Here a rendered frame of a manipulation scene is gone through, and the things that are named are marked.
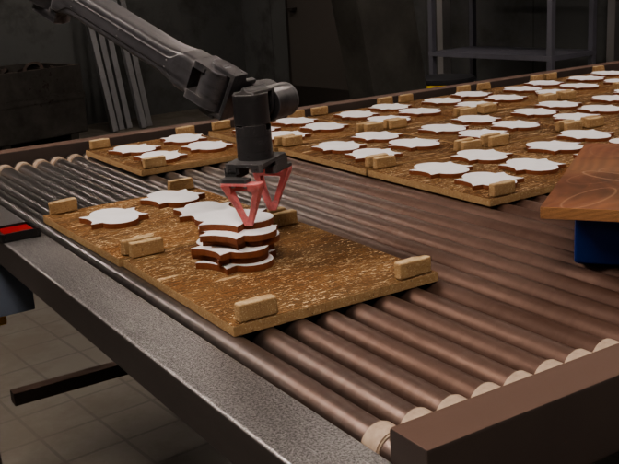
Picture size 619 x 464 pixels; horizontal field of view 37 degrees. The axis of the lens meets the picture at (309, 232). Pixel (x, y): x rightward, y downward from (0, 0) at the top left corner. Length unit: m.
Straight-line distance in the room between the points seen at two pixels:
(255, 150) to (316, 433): 0.59
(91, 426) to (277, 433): 2.20
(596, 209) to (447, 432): 0.54
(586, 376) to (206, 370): 0.45
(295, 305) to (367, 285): 0.12
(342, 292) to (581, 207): 0.36
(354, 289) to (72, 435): 1.92
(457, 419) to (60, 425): 2.39
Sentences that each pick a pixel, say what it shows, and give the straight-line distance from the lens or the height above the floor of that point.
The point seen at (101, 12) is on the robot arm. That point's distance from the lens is 1.62.
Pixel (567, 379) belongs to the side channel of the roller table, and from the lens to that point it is 1.04.
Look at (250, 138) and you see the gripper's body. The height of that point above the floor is 1.14.
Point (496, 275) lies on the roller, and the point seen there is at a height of 0.92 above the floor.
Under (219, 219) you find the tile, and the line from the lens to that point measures 1.52.
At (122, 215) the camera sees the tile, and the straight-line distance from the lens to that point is 1.85.
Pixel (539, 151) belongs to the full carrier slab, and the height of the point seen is 0.94.
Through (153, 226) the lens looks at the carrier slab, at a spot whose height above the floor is 0.94.
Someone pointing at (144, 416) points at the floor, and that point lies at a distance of 3.19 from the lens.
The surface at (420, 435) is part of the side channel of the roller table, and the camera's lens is 0.92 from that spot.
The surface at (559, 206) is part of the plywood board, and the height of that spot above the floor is 1.04.
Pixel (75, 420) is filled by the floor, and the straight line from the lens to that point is 3.24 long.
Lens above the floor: 1.38
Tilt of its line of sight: 16 degrees down
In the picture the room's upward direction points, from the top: 3 degrees counter-clockwise
